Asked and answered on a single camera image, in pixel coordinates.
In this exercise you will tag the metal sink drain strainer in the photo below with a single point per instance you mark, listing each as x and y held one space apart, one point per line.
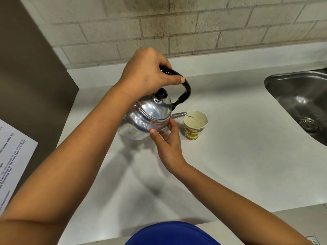
308 125

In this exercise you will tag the printed paper cup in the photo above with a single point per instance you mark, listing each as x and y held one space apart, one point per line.
194 131

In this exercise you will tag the person's right hand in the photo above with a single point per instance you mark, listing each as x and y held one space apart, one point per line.
170 150

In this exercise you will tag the person's right forearm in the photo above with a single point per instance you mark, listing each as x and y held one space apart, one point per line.
230 201

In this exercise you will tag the person's left thumb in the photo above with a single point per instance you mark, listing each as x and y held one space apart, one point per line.
173 80

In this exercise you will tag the stainless steel sink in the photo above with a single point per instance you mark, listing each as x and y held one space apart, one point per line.
301 99

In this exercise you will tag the person's right thumb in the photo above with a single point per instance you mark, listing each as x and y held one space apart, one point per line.
173 126

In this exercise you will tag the person's left forearm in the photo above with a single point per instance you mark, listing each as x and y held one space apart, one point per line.
76 160

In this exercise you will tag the white power socket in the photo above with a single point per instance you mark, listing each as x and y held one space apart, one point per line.
312 241

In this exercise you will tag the white printed paper notice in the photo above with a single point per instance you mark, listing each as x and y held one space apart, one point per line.
15 160

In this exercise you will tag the brown cabinet side panel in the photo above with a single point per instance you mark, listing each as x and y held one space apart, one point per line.
30 73

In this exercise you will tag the blue shirt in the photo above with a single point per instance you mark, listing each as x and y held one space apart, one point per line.
171 234

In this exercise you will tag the person's left hand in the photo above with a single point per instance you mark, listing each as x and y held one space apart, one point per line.
143 73

